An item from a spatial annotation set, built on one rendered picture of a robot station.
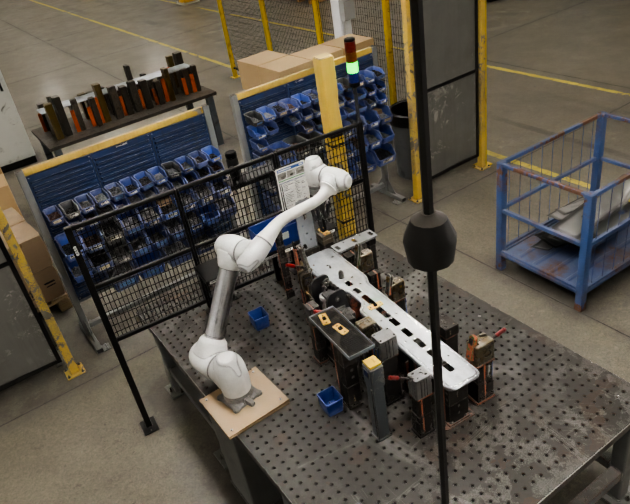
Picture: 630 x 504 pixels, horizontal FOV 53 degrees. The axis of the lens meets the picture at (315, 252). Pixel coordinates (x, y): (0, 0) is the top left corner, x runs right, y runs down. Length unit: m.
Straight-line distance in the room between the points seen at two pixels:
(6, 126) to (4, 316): 4.89
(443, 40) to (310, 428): 3.94
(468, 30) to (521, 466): 4.29
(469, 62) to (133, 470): 4.54
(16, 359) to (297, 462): 2.59
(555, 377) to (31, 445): 3.34
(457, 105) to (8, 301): 4.27
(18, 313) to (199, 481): 1.76
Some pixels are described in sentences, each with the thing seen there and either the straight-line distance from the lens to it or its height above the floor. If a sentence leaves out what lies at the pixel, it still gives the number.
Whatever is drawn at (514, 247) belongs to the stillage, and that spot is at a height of 0.16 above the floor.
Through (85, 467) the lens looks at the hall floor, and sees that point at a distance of 4.45.
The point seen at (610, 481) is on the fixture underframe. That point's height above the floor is 0.23.
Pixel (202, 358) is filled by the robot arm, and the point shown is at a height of 0.93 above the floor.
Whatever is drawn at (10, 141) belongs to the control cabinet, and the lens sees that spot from 9.43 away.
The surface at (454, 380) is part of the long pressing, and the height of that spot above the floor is 1.00.
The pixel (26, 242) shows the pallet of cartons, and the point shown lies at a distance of 5.61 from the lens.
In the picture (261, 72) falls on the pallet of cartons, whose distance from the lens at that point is 6.43.
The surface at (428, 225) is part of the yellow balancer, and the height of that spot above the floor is 2.87.
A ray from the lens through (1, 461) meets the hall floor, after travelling 4.81.
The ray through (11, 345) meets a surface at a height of 0.44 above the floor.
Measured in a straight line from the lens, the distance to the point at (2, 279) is 4.70.
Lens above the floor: 3.05
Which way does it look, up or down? 32 degrees down
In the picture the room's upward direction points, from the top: 10 degrees counter-clockwise
